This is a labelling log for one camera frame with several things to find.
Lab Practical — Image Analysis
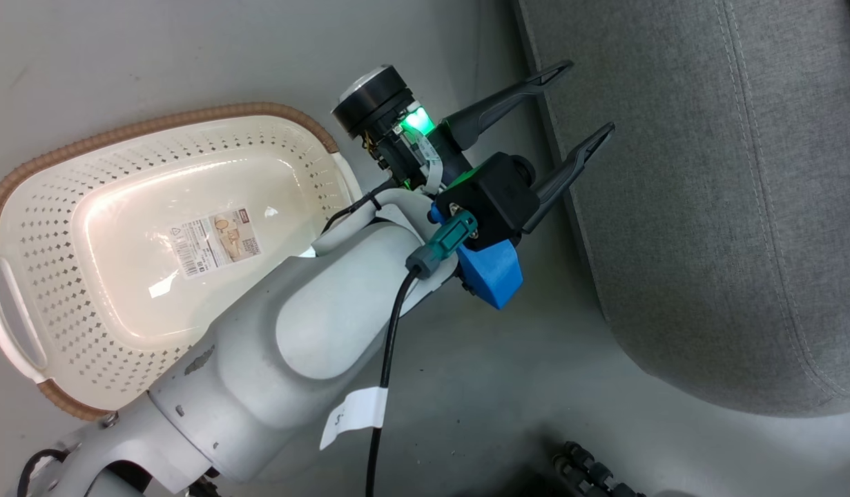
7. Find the barcode product sticker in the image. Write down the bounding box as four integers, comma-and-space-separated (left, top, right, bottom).
169, 209, 262, 279

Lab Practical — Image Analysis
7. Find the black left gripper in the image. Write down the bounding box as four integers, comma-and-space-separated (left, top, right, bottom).
330, 60, 575, 194

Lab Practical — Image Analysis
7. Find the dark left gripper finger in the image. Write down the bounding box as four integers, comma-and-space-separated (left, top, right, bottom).
521, 122, 616, 235

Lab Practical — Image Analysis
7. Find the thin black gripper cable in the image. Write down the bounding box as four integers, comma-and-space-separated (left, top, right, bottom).
321, 178, 399, 235

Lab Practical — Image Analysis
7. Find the left arm cable teal plug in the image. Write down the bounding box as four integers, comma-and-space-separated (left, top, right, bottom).
365, 211, 479, 497

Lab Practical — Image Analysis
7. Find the white paper tag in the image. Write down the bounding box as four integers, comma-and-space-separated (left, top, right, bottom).
320, 387, 389, 451

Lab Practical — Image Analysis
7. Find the cream perforated laundry basket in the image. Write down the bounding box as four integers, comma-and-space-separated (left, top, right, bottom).
0, 102, 363, 422

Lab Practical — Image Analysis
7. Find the grey fabric sofa seat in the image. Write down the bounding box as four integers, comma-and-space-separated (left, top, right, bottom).
514, 0, 850, 417

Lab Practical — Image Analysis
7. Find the black corrugated conduit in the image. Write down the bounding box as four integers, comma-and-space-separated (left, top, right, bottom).
552, 440, 646, 497

